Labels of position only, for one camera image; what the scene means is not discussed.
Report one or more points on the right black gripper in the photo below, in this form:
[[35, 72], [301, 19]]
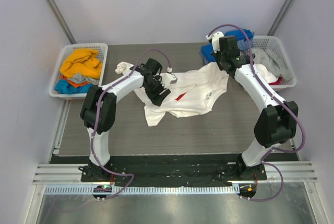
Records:
[[217, 58]]

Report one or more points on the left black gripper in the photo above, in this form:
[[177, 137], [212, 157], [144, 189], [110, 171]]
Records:
[[158, 93]]

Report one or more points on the white t-shirt red print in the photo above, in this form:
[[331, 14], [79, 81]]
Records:
[[194, 93]]

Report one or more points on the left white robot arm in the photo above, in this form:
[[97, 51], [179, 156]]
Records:
[[99, 111]]

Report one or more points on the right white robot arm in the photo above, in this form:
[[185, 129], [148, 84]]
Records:
[[276, 123]]

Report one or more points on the blue checkered cloth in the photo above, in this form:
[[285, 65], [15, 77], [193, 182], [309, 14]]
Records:
[[206, 50]]

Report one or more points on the blue t-shirt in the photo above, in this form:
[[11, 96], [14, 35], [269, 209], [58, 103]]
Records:
[[239, 35]]

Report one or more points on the right white plastic basket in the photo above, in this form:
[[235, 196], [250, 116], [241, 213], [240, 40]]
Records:
[[274, 43]]

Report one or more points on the white plastic basket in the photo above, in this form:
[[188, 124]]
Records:
[[66, 51], [274, 43]]

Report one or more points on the grey t-shirt in basket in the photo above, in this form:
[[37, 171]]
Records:
[[270, 60]]

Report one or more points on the white shirt in basket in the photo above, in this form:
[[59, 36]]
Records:
[[266, 74]]

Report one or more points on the red shirt in basket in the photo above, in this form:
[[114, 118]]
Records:
[[277, 82]]

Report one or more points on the yellow t-shirt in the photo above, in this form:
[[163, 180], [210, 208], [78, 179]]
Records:
[[82, 61]]

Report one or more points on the grey shirt left basket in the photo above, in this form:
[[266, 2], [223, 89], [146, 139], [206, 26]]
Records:
[[79, 78]]

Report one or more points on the orange shirt left basket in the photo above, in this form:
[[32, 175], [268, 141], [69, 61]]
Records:
[[75, 85]]

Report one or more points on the left white plastic basket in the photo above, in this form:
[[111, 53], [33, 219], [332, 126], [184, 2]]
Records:
[[66, 51]]

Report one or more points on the teal t-shirt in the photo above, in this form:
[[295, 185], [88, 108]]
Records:
[[64, 87]]

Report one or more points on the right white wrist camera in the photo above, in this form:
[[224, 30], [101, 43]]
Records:
[[214, 40]]

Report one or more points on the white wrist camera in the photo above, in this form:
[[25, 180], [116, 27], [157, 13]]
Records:
[[214, 40], [168, 78]]

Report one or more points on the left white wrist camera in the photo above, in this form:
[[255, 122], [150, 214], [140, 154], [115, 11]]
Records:
[[168, 78]]

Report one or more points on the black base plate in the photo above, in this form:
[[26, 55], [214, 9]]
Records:
[[174, 171]]

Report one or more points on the right aluminium corner post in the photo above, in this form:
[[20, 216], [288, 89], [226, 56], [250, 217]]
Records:
[[287, 4]]

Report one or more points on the aluminium corner post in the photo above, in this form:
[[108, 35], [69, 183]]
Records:
[[61, 20], [287, 4]]

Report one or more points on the aluminium rail frame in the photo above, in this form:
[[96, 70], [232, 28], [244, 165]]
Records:
[[218, 132]]

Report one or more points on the left aluminium corner post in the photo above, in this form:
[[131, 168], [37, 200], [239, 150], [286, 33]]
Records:
[[61, 20]]

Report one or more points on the slotted cable duct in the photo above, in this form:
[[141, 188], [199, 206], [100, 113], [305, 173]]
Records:
[[93, 189]]

